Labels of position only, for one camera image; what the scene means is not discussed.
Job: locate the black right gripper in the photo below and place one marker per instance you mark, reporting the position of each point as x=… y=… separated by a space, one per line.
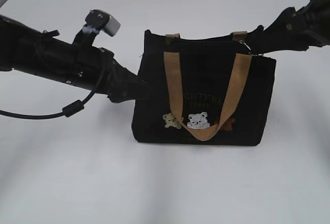
x=295 y=30

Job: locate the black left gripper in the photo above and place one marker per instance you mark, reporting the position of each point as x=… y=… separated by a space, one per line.
x=97 y=69

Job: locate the black canvas tote bag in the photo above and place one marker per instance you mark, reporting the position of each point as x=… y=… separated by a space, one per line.
x=206 y=67

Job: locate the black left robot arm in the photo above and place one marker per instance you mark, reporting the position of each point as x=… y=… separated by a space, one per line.
x=40 y=54

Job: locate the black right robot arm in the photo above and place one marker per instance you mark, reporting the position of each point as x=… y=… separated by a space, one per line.
x=295 y=30

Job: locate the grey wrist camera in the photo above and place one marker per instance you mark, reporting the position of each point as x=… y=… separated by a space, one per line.
x=99 y=20

